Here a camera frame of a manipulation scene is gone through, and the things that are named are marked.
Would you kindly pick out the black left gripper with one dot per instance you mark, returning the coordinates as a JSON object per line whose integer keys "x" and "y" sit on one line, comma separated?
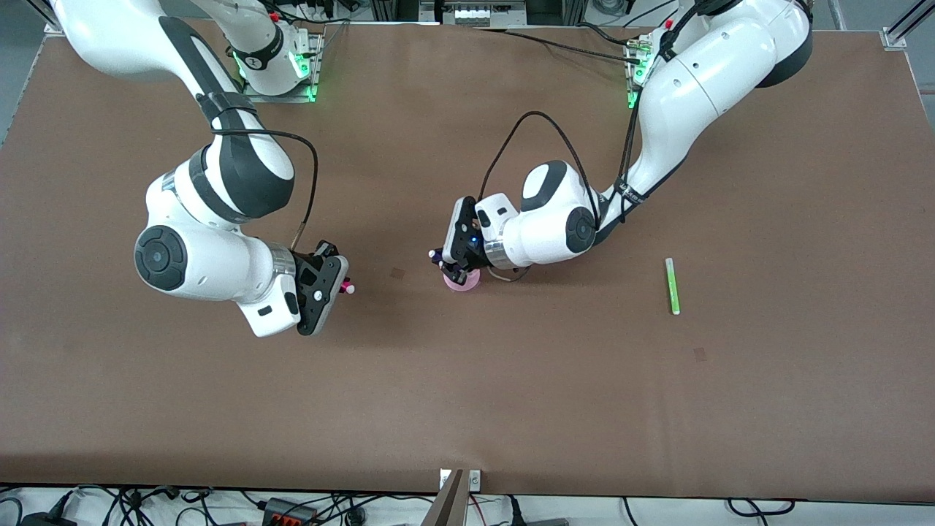
{"x": 473, "y": 257}

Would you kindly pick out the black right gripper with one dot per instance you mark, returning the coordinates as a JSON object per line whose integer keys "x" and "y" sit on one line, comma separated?
{"x": 305, "y": 261}

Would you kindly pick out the pink highlighter pen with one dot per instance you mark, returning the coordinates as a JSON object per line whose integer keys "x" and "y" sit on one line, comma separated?
{"x": 350, "y": 288}

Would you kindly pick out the purple highlighter pen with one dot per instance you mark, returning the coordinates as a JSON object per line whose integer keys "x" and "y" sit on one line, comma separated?
{"x": 433, "y": 254}

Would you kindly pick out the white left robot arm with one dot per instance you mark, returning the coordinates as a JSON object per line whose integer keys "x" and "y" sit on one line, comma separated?
{"x": 701, "y": 80}

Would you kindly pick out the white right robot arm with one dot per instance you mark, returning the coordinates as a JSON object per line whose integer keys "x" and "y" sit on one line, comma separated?
{"x": 219, "y": 263}

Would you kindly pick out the pink pen holder cup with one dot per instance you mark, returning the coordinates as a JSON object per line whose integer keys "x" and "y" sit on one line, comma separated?
{"x": 469, "y": 286}

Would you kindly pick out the green highlighter pen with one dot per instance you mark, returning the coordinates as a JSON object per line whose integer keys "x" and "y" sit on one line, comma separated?
{"x": 672, "y": 286}

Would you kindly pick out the black orange power adapter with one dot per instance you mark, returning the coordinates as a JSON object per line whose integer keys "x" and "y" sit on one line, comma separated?
{"x": 291, "y": 511}

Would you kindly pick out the white table edge bracket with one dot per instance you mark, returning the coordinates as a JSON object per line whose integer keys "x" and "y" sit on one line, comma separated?
{"x": 475, "y": 479}

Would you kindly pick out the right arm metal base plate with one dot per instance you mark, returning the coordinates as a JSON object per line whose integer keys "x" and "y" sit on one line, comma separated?
{"x": 310, "y": 66}

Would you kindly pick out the slanted camera mount post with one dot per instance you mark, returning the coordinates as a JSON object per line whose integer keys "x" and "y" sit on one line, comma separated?
{"x": 447, "y": 504}

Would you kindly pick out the metal terminal rail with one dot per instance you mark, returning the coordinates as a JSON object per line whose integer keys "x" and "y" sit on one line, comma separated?
{"x": 471, "y": 13}

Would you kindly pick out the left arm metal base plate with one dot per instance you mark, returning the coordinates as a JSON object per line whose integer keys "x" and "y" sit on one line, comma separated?
{"x": 637, "y": 69}

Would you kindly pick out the metal table corner bracket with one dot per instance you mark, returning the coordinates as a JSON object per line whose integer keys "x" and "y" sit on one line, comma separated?
{"x": 52, "y": 29}
{"x": 892, "y": 38}

